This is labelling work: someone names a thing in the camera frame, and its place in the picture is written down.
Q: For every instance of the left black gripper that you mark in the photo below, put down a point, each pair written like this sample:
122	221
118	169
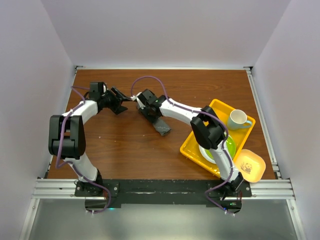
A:
118	99

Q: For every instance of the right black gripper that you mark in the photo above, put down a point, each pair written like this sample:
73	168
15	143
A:
142	111

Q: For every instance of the grey cloth napkin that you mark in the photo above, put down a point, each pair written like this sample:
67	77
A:
160	126

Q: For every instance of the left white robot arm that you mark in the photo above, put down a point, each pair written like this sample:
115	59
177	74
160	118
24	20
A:
67	141

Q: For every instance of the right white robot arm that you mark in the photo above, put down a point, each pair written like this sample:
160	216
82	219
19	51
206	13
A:
209	131

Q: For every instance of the white plate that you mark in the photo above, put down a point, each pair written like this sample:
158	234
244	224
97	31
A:
206	153

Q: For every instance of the green plate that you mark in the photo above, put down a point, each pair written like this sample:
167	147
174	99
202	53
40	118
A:
231	146

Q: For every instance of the white cup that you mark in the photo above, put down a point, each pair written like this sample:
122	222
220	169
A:
238	120

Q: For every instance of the orange square plate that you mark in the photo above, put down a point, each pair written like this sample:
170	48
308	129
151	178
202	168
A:
251	165

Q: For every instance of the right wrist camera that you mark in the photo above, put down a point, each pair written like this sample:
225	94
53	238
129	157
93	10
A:
144	98

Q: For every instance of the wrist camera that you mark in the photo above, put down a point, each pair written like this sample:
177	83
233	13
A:
144	98
97	90

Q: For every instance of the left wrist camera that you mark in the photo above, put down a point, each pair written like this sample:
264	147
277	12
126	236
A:
97	90

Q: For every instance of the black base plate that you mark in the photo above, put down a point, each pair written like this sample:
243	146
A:
161	192

